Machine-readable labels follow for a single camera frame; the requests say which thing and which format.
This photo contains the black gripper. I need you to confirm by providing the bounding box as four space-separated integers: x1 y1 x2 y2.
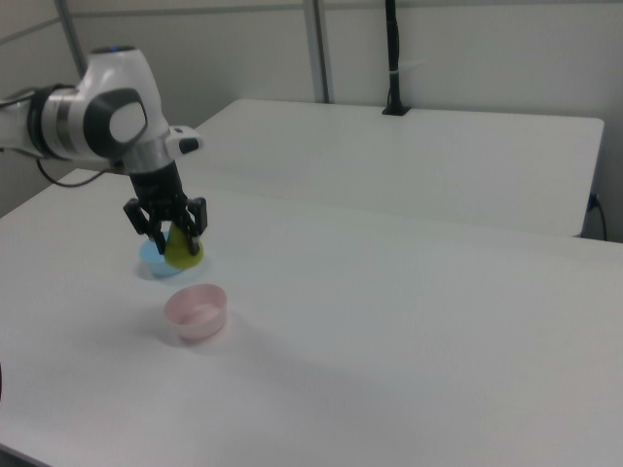
122 162 211 257

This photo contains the green pear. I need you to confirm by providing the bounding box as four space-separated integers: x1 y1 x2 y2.
163 223 205 269

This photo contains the light blue plastic bowl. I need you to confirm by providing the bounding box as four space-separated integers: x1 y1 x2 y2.
138 232 208 279

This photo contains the pink plastic bowl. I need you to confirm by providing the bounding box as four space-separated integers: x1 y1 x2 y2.
164 283 229 341

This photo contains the white table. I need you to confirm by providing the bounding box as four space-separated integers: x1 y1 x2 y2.
167 99 605 239

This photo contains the black pole with clamp base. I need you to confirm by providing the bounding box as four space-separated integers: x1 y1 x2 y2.
382 0 413 117

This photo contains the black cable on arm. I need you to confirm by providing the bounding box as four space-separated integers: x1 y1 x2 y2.
36 158 112 189

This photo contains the thin grey partition post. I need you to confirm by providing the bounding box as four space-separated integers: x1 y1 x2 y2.
54 0 92 80

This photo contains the wide grey partition post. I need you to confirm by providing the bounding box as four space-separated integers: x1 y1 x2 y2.
302 0 337 104

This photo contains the black power cable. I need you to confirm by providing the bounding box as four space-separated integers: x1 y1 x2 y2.
586 192 609 240

